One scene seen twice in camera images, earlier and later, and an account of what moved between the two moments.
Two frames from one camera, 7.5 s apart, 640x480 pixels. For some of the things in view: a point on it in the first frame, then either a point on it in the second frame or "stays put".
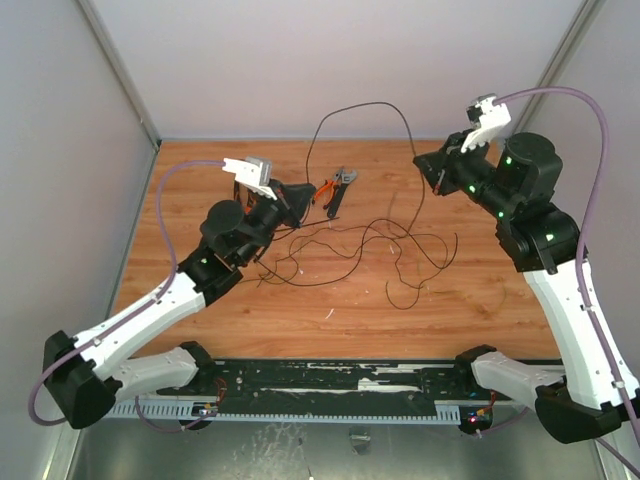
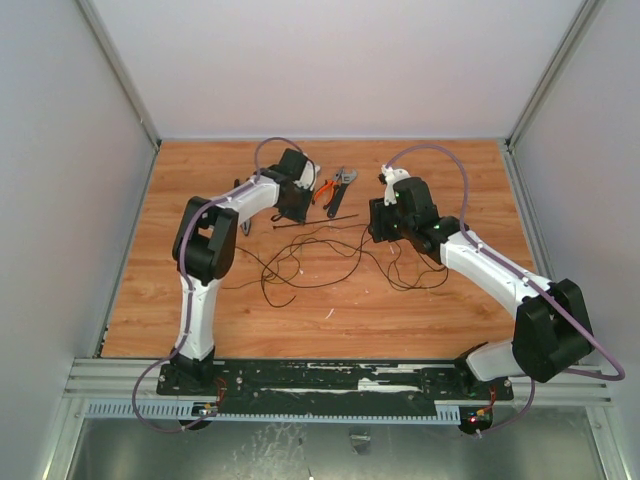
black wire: (368, 224) → (327, 256)
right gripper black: (445, 167) → (378, 220)
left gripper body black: (269, 215) → (296, 210)
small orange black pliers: (325, 187) stays put
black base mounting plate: (313, 381) stays put
